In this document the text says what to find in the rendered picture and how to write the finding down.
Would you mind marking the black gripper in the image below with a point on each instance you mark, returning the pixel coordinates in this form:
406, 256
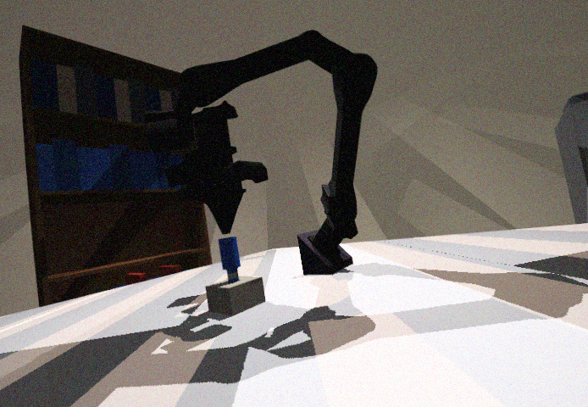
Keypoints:
223, 198

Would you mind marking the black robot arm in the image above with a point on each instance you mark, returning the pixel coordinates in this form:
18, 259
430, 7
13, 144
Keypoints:
354, 75

